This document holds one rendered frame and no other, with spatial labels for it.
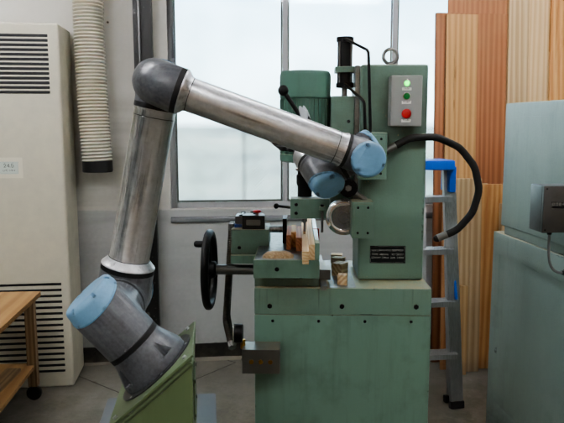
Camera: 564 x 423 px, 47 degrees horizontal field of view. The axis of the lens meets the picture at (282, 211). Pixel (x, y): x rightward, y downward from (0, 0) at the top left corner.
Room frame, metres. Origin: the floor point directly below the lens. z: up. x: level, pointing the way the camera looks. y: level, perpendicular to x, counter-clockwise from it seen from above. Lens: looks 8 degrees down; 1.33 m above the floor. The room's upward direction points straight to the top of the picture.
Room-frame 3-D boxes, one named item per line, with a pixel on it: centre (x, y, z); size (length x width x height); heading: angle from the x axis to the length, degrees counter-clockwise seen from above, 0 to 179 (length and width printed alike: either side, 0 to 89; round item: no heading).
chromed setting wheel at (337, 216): (2.15, -0.21, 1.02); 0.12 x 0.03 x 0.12; 89
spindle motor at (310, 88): (2.27, -0.08, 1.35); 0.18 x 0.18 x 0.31
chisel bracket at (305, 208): (2.27, -0.10, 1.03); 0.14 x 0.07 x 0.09; 89
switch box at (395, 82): (2.13, -0.40, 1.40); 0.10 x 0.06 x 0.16; 89
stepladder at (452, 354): (3.01, -0.72, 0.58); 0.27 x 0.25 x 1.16; 7
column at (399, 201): (2.27, -0.37, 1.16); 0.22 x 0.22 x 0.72; 89
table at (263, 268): (2.32, 0.03, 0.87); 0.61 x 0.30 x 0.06; 179
